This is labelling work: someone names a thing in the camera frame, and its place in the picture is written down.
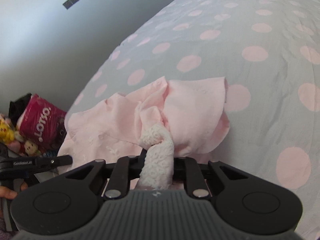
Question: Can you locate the black fabric bag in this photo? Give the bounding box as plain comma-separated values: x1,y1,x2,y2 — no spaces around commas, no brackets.
9,93,33,126

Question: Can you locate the yellow plush toy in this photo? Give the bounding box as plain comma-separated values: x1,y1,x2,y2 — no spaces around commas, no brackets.
0,119,16,143

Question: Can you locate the pink embroidered lace garment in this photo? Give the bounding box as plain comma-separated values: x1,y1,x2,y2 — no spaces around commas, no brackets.
58,76,230,193

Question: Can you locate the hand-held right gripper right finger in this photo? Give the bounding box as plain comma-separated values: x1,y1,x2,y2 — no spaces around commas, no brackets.
172,157,250,201

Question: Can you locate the polka dot bed blanket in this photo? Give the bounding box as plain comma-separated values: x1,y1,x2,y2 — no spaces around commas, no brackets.
64,0,320,240

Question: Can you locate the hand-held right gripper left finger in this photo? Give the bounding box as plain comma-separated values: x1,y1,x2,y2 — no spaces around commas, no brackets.
65,149,148,201

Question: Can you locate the red tissue pack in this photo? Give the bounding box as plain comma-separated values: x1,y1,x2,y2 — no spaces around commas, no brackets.
18,94,68,153

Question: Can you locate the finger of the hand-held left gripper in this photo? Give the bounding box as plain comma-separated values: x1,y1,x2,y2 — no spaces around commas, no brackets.
32,155,74,173

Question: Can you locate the person's left hand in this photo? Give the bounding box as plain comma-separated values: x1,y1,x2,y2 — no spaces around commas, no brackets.
0,182,29,200

